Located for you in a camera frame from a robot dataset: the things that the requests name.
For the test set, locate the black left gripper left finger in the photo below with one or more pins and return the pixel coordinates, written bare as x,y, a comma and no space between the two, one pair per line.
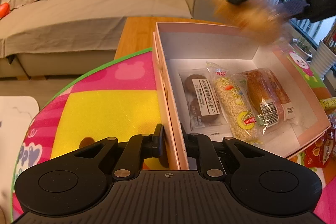
124,160

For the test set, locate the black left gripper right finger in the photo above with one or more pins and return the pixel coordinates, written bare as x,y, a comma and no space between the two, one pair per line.
229,158

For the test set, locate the sesame bar snack packet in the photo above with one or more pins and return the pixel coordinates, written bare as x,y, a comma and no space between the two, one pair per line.
237,111

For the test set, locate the blurred golden pastry packet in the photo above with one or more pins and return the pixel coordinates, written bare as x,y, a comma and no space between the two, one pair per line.
253,18

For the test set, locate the brown cookie clear packet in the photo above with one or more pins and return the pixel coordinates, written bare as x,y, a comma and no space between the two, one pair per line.
204,112

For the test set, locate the brown bread clear packet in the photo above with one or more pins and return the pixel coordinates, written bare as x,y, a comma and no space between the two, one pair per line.
270,103

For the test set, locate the pink cardboard box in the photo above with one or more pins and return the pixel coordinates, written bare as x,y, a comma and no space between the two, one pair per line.
181,46

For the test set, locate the white ribbed plant pot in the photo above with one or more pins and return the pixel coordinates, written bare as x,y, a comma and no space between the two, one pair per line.
323,59

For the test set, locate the colourful cartoon play mat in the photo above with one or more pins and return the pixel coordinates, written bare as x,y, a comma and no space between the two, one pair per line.
120,99

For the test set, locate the red snack bag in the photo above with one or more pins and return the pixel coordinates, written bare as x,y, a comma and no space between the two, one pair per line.
318,154

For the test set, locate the beige covered sofa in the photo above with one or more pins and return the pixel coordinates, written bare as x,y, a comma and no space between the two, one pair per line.
71,37

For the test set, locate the orange ball toy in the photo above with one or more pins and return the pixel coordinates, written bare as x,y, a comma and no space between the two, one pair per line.
4,10

